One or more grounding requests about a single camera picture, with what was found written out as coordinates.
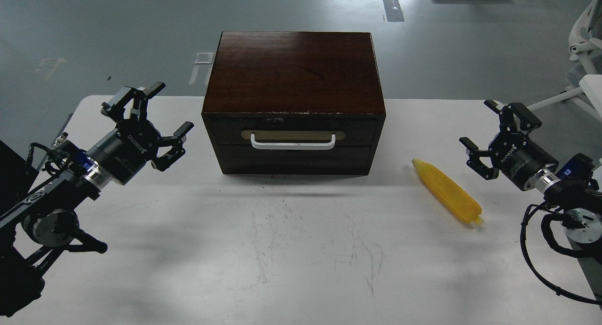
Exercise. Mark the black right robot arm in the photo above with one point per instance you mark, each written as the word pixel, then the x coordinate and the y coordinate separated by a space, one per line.
pixel 571 188

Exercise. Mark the dark wooden drawer cabinet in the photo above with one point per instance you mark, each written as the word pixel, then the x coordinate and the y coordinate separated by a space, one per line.
pixel 295 75

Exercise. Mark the yellow corn cob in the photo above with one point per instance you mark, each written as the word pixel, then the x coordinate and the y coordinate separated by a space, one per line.
pixel 448 192

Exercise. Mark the white office chair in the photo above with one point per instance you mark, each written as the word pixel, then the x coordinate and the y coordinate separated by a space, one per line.
pixel 585 51

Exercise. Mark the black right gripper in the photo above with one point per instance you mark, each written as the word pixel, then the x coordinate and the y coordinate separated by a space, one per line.
pixel 513 152

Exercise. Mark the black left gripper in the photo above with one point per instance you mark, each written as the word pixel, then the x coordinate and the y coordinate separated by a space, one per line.
pixel 125 150

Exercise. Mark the wooden drawer with white handle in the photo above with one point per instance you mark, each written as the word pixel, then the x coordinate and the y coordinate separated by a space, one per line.
pixel 355 132

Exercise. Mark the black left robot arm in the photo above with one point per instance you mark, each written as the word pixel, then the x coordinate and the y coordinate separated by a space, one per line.
pixel 39 194

